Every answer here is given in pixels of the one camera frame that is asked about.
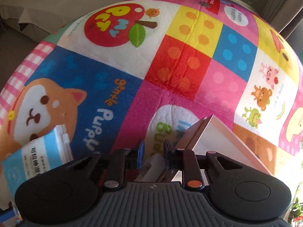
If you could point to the pink cardboard box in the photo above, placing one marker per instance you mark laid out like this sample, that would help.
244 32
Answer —
213 141

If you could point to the beige covered sofa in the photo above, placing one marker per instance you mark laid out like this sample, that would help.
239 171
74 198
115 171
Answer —
71 0

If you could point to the colourful printed play mat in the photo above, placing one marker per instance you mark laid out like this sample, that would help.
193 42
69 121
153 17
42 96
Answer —
189 75

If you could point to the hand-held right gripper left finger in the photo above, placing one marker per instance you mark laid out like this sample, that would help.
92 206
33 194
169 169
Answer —
114 167

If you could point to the cream toy bottle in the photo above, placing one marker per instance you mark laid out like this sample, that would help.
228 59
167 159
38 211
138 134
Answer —
153 167

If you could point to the blue tissue packet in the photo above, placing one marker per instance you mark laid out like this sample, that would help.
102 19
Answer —
35 156

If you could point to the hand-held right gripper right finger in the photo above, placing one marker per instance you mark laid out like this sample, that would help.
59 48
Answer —
193 167

